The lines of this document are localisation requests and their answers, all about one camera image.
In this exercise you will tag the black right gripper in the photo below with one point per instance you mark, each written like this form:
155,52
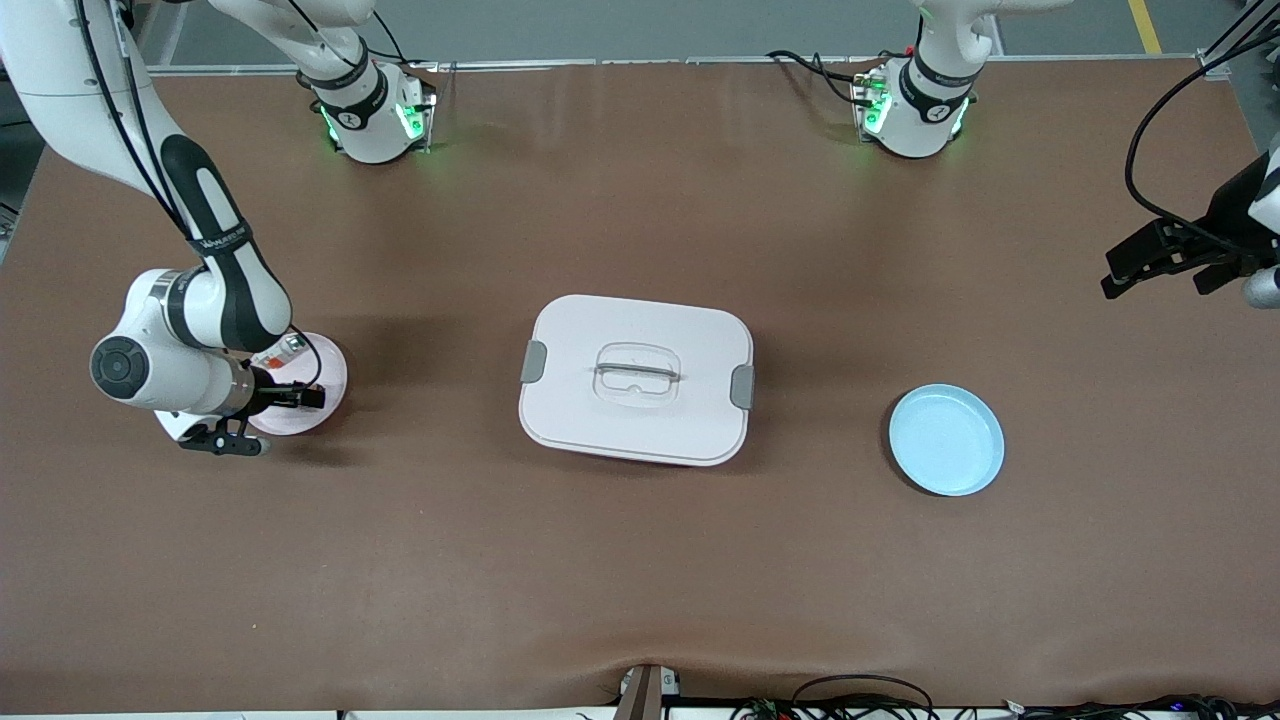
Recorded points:
264,386

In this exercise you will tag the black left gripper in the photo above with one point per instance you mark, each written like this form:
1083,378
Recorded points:
1226,213

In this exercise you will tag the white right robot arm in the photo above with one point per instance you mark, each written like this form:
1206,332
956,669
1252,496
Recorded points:
150,370

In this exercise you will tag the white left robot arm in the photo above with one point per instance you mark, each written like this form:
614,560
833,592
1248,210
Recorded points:
920,110

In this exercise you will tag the white lidded storage box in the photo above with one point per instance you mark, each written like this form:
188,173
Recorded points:
600,320

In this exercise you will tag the pink round plate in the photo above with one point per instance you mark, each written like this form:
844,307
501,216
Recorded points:
300,422

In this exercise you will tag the light blue round plate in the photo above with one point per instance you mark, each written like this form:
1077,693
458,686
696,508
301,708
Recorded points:
946,440

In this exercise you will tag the red and silver switch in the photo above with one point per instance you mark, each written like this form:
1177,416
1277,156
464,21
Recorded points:
285,350

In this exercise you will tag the aluminium frame post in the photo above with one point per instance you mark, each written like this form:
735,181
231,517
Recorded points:
1215,65

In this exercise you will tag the aluminium table edge rail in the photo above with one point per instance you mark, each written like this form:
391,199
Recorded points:
650,62

